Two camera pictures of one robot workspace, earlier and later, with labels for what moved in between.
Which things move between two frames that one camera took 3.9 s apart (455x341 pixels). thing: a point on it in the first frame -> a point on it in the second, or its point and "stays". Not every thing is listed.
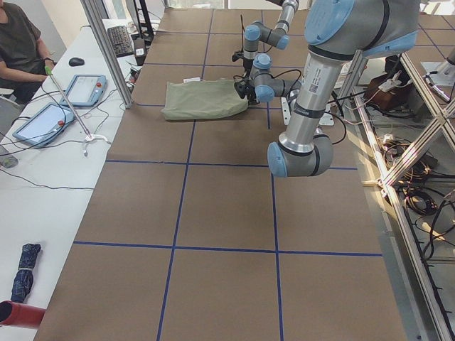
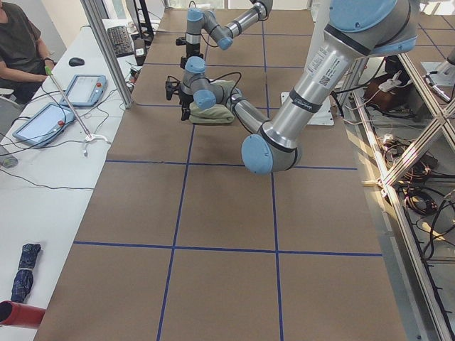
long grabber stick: (49, 72) stays
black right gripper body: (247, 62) -> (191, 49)
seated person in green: (22, 58) stays
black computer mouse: (75, 62) stays
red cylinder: (20, 314) stays
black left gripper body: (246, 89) -> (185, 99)
